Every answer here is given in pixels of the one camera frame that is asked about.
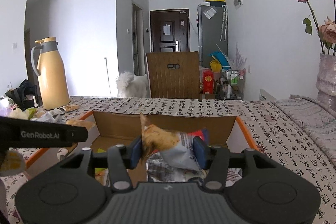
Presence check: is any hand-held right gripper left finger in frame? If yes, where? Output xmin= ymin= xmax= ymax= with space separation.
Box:
xmin=61 ymin=136 xmax=144 ymax=193

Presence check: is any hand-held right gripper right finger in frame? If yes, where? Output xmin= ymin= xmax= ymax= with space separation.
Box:
xmin=193 ymin=136 xmax=274 ymax=191

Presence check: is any grey-white cookie packet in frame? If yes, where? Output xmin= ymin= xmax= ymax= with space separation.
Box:
xmin=139 ymin=112 xmax=204 ymax=171

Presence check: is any white yellow snack packet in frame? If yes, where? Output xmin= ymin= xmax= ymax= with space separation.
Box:
xmin=0 ymin=149 xmax=26 ymax=176

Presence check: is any red cardboard box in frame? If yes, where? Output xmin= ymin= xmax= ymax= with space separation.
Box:
xmin=25 ymin=110 xmax=265 ymax=184

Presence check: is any white grey snack packet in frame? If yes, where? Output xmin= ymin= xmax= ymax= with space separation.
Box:
xmin=36 ymin=111 xmax=65 ymax=124

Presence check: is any red snack packet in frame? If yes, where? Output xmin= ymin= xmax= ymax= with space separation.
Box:
xmin=189 ymin=128 xmax=211 ymax=146

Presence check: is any cream crumpled paper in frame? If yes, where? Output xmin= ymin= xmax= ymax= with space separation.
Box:
xmin=10 ymin=107 xmax=30 ymax=120

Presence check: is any silver snack packet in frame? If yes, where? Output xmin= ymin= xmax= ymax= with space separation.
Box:
xmin=146 ymin=156 xmax=206 ymax=183

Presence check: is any green snack bar packet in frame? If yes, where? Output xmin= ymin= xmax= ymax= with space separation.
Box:
xmin=94 ymin=147 xmax=109 ymax=184

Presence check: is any orange bread packet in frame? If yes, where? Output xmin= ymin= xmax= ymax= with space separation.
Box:
xmin=65 ymin=119 xmax=95 ymax=131

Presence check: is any black bag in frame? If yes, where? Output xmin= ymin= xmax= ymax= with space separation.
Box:
xmin=5 ymin=79 xmax=43 ymax=112

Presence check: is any white plastic bag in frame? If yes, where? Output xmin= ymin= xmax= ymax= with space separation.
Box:
xmin=0 ymin=97 xmax=14 ymax=117

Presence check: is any yellow thermos jug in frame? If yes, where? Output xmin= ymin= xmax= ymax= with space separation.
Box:
xmin=31 ymin=37 xmax=71 ymax=110

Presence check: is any white fluffy dog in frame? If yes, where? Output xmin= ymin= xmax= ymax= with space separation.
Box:
xmin=116 ymin=71 xmax=149 ymax=98

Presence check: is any red gift box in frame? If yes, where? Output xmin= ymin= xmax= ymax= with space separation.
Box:
xmin=202 ymin=69 xmax=215 ymax=95

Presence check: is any wooden chair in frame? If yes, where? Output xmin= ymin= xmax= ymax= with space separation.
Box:
xmin=145 ymin=51 xmax=200 ymax=99

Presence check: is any white board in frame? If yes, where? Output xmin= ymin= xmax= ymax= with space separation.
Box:
xmin=258 ymin=89 xmax=277 ymax=102

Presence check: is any yellow bag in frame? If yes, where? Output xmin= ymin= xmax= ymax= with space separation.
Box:
xmin=209 ymin=60 xmax=223 ymax=73

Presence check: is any blue bag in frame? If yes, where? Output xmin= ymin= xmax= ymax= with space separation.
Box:
xmin=208 ymin=50 xmax=232 ymax=65

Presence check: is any dried lavender bunch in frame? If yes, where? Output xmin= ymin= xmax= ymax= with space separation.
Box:
xmin=231 ymin=43 xmax=248 ymax=70

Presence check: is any grey folded quilt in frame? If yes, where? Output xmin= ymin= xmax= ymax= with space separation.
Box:
xmin=274 ymin=94 xmax=336 ymax=154

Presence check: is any grey refrigerator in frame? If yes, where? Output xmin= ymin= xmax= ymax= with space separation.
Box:
xmin=197 ymin=3 xmax=228 ymax=67

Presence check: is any dark brown door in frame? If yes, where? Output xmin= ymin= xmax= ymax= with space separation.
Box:
xmin=150 ymin=9 xmax=190 ymax=53

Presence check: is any folded white umbrella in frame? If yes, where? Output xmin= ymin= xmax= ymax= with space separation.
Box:
xmin=220 ymin=5 xmax=228 ymax=42

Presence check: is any paper sheet on refrigerator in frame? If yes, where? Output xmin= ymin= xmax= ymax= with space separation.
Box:
xmin=204 ymin=7 xmax=217 ymax=19

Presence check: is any pink ribbed vase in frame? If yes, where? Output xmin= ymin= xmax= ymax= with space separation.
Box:
xmin=316 ymin=53 xmax=336 ymax=117

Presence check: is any dried rose bouquet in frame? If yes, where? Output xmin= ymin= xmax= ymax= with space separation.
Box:
xmin=286 ymin=0 xmax=336 ymax=55

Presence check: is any wire storage rack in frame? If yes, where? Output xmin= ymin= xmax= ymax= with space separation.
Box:
xmin=220 ymin=69 xmax=246 ymax=101

